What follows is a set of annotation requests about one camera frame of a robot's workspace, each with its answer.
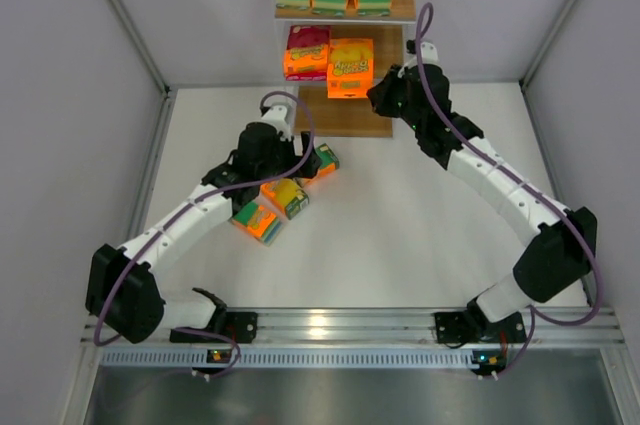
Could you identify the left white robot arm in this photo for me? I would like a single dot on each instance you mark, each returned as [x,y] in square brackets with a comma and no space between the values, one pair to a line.
[124,291]

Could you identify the clear acrylic shelf unit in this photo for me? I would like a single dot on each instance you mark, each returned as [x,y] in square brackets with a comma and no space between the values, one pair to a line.
[333,51]

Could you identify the small green orange sponge pack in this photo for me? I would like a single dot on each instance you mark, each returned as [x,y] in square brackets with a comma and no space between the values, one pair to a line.
[329,163]

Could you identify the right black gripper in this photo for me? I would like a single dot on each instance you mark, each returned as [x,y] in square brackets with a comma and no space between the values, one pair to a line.
[388,95]

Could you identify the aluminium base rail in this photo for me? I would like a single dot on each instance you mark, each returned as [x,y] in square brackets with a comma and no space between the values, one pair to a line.
[413,338]

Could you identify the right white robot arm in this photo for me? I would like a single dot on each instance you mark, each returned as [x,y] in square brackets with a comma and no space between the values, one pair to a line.
[559,243]

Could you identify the orange yellow sponge pack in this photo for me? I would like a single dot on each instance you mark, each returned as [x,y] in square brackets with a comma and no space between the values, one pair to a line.
[286,196]

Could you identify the pink Scrub Mommy box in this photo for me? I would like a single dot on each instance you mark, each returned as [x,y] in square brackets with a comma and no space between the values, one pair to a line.
[307,53]

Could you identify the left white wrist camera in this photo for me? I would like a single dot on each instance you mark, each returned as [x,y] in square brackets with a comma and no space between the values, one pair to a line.
[281,116]

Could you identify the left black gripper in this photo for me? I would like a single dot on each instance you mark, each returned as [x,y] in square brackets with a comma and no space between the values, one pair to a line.
[304,158]

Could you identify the orange Scrub Daddy box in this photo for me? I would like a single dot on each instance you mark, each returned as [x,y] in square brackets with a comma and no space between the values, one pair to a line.
[350,71]

